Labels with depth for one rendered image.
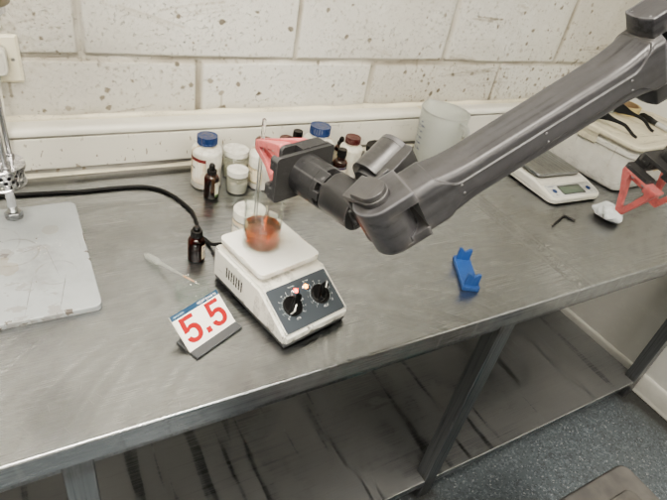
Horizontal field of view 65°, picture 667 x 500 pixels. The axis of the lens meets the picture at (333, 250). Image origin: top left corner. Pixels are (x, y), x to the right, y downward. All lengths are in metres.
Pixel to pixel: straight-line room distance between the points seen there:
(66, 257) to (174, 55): 0.48
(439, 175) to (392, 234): 0.08
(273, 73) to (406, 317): 0.66
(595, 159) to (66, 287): 1.38
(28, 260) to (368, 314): 0.56
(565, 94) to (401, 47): 0.83
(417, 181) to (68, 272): 0.58
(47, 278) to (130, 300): 0.13
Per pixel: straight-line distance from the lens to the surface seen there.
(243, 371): 0.77
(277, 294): 0.80
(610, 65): 0.67
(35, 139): 1.16
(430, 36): 1.47
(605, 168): 1.67
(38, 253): 0.97
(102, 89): 1.18
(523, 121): 0.62
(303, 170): 0.67
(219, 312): 0.82
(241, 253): 0.82
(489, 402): 1.79
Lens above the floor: 1.34
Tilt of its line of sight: 35 degrees down
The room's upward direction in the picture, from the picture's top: 12 degrees clockwise
